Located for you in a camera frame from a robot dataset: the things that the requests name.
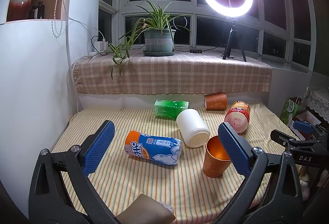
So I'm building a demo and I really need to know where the blue orange drink can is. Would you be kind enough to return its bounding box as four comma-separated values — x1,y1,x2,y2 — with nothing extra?
124,131,182,166

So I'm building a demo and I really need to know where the lying orange paper cup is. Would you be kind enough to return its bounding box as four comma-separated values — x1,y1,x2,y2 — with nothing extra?
204,92,227,110

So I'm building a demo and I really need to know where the striped yellow mat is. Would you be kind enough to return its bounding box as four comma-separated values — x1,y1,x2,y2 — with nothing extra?
51,102,299,224

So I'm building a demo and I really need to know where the green paper bag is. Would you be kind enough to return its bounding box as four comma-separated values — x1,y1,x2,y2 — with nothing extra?
280,96,306,125

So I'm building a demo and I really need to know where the orange snack cup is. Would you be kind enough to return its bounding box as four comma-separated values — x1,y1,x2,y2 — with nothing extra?
224,101,250,134

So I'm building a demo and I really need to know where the spider plant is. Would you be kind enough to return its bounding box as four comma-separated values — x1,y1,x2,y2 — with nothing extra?
95,0,190,76

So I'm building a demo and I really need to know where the white power strip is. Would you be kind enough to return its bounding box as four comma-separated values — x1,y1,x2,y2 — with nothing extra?
93,39,108,52

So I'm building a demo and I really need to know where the black inline cable switch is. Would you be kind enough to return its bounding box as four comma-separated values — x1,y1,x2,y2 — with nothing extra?
190,48,202,53

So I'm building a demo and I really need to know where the green plant pot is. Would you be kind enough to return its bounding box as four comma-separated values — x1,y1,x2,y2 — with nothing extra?
143,29,176,57

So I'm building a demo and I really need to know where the black tripod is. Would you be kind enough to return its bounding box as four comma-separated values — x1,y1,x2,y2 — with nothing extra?
222,18,247,62

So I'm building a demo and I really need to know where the orange patterned paper cup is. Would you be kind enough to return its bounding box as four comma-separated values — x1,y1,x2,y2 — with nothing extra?
202,136,231,178

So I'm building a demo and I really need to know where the brown cardboard piece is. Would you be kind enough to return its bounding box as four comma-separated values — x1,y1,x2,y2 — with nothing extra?
117,194,176,224

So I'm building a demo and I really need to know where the checked beige cloth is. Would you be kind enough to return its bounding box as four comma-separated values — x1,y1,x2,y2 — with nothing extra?
73,50,272,95

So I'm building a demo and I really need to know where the white hanging cable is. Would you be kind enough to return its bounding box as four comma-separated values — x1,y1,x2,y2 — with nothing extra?
46,0,80,114

